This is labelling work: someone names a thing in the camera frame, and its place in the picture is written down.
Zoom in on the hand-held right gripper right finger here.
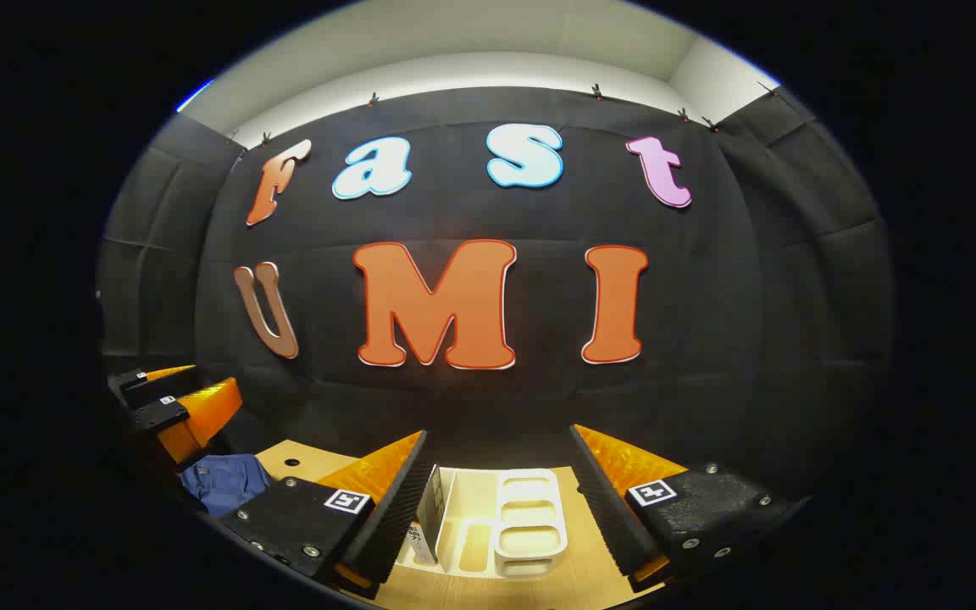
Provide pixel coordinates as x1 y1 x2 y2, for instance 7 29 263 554
569 424 812 594

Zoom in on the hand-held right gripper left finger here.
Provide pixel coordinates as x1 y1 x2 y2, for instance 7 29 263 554
219 430 438 601

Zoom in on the white spine book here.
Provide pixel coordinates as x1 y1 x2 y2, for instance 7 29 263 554
408 463 447 568

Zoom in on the white bookshelf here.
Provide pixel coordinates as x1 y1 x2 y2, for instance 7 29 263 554
395 466 570 580

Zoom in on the blue schoolbag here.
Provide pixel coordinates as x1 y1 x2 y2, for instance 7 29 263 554
180 454 274 519

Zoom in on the black backdrop cloth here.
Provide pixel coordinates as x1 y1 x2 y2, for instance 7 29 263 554
97 85 896 509

